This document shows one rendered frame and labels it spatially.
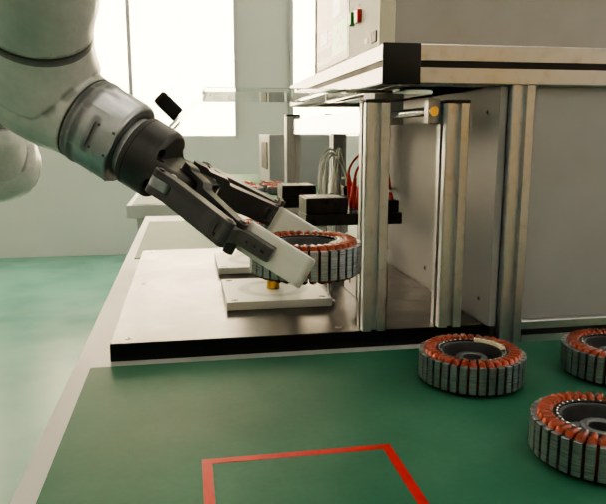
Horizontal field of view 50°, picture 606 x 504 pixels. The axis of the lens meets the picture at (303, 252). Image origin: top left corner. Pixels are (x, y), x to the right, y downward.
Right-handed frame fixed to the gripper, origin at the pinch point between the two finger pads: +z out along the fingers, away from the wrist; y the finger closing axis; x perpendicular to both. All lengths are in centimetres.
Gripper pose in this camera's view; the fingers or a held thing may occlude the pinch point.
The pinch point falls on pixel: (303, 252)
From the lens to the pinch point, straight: 65.4
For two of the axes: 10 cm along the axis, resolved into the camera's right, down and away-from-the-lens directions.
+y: -2.0, 1.8, -9.6
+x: 4.9, -8.3, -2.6
